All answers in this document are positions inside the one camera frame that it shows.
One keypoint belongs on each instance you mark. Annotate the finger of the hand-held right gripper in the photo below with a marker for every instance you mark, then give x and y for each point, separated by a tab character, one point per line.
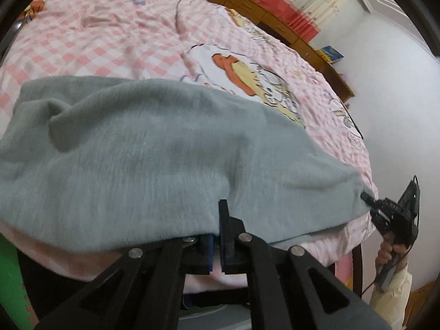
369	201

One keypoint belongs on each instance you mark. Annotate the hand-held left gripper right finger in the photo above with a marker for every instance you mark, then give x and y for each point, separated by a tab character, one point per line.
225	247

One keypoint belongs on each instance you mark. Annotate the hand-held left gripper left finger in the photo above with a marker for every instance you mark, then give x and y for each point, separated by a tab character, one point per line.
205	252

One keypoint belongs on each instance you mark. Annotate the grey pants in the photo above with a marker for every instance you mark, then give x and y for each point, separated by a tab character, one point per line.
154	165

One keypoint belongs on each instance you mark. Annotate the person's right forearm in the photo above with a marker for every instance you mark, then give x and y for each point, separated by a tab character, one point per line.
392	302

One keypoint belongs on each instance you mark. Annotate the person's right hand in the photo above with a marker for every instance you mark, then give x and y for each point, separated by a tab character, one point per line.
385	252

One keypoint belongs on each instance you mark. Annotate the brown wooden headboard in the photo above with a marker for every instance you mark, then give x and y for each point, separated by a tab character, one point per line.
358	271

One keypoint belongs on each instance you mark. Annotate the blue book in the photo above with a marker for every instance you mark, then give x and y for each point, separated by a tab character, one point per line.
330	54

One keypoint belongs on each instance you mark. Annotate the green mat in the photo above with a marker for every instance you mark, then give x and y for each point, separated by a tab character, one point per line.
12	282

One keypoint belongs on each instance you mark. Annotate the long wooden drawer cabinet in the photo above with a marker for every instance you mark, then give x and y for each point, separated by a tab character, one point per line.
275	24

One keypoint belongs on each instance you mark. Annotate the pink checked printed bedsheet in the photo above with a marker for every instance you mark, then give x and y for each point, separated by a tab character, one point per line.
120	31

